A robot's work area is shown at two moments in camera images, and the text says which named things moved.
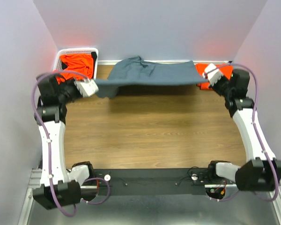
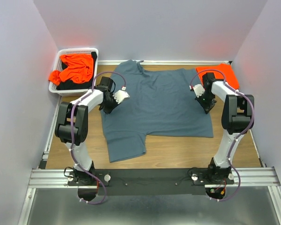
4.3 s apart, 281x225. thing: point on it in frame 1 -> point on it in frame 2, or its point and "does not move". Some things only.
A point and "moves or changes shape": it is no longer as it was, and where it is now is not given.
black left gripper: x=71 y=83 -> x=108 y=110
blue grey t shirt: x=137 y=71 moves or changes shape
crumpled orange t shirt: x=80 y=66 does not move
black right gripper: x=223 y=78 -> x=206 y=108
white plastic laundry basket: x=56 y=66 does not move
